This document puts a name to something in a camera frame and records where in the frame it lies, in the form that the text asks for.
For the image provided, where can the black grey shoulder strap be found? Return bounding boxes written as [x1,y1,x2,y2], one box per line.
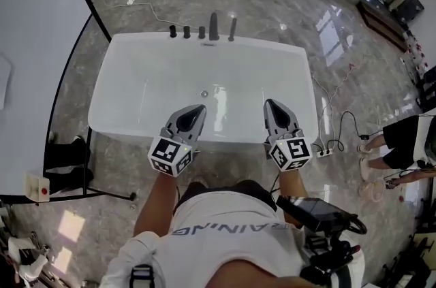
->
[129,264,156,288]

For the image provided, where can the person's right forearm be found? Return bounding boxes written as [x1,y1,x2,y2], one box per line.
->
[279,169,310,210]

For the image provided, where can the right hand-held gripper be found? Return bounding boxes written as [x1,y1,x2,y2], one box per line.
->
[263,98,313,172]

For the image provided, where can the white table black frame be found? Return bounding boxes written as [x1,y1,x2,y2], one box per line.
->
[0,0,138,203]

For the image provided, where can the white cable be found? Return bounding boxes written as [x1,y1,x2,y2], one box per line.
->
[311,63,362,145]
[89,0,205,33]

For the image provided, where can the pink bucket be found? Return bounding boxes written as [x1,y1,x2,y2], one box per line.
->
[358,177,388,203]

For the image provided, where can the black bag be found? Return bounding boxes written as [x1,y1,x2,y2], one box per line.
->
[45,134,95,194]

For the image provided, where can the person's black shorts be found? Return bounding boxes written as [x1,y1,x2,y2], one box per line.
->
[176,179,277,213]

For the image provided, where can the white rectangular bathtub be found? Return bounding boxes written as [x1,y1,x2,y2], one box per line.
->
[87,32,320,148]

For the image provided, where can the beige box red button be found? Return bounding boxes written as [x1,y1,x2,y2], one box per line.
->
[24,172,52,203]

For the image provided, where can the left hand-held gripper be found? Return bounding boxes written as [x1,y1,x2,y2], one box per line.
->
[147,104,208,178]

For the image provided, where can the black chest-mounted screen device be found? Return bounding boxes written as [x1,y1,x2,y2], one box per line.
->
[298,217,369,288]

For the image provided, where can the black power cable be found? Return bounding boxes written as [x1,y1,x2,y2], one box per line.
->
[326,110,383,152]

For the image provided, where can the person's left forearm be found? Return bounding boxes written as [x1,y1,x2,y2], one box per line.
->
[132,172,181,237]

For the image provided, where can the black faucet spout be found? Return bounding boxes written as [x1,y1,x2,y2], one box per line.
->
[208,11,220,42]

